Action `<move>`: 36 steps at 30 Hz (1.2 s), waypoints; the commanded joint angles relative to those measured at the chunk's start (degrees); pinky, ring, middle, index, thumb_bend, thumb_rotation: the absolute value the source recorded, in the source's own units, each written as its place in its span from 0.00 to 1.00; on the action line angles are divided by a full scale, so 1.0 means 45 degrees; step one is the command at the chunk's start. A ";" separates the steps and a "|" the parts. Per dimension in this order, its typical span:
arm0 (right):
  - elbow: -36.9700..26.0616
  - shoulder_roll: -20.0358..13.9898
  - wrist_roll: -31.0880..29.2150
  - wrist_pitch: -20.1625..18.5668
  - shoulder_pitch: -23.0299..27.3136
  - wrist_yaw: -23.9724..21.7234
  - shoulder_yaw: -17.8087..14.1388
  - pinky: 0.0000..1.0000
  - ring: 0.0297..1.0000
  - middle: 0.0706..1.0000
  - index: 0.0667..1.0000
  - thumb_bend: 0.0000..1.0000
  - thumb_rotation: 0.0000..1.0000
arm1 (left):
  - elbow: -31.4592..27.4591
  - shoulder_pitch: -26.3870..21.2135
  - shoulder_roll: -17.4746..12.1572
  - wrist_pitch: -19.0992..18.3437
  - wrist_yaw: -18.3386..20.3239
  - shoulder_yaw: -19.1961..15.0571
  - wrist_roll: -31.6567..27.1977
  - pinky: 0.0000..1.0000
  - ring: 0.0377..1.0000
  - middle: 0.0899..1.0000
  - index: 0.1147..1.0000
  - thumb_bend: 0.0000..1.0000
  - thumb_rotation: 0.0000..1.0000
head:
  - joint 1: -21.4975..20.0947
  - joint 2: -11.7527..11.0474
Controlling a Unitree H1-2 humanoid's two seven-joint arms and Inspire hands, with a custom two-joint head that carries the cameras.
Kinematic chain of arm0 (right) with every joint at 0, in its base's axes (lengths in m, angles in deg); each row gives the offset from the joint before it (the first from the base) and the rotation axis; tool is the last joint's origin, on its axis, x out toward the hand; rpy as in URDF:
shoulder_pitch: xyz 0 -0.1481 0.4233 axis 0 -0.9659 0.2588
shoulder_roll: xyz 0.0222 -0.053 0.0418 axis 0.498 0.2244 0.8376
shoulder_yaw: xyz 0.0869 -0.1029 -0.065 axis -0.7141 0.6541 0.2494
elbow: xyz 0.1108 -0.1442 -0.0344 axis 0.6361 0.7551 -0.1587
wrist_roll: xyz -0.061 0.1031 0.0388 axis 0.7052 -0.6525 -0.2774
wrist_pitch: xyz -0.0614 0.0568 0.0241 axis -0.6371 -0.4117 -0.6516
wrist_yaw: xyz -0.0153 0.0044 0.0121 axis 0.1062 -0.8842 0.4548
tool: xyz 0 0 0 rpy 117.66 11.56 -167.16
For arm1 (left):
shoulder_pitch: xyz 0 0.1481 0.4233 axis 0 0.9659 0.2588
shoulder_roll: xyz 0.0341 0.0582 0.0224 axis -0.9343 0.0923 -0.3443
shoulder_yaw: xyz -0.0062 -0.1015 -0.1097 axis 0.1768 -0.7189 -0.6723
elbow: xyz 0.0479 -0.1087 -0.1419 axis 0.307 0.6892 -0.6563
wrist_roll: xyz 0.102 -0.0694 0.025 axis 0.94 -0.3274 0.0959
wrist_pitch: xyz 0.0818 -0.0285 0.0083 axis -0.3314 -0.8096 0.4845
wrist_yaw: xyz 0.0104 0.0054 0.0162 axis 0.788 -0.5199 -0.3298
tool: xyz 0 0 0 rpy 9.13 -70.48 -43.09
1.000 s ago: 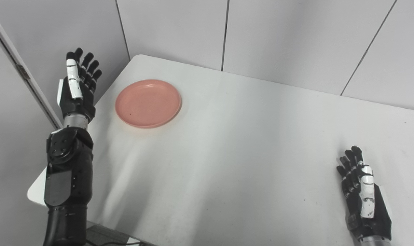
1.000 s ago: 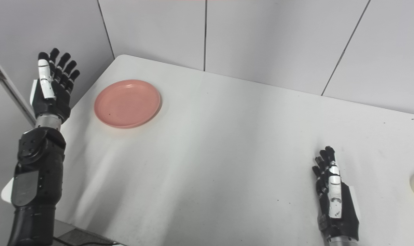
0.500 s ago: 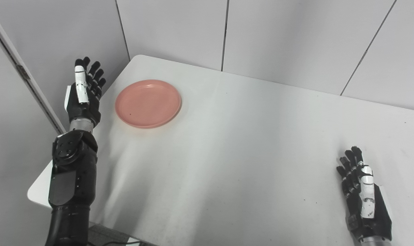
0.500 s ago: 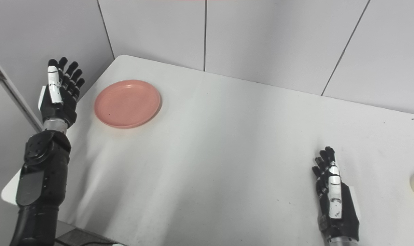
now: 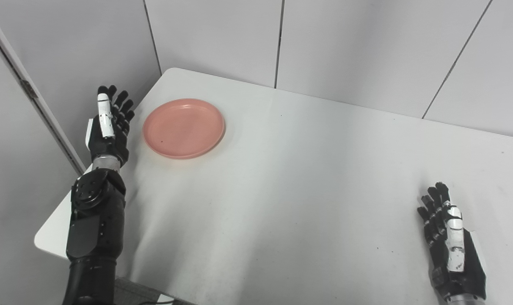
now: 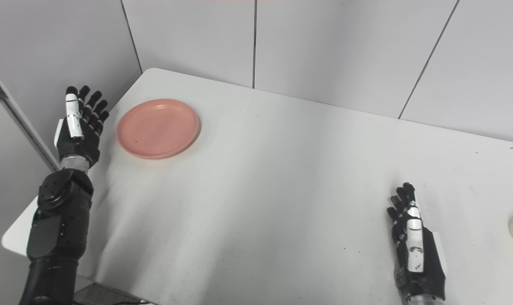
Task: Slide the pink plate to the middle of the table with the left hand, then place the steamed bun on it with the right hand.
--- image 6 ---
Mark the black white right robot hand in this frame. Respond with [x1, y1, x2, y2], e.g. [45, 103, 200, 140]
[387, 182, 447, 302]

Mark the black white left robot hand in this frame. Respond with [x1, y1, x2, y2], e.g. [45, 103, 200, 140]
[55, 86, 110, 169]

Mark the pink round plate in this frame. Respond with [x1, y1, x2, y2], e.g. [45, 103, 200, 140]
[116, 99, 201, 160]

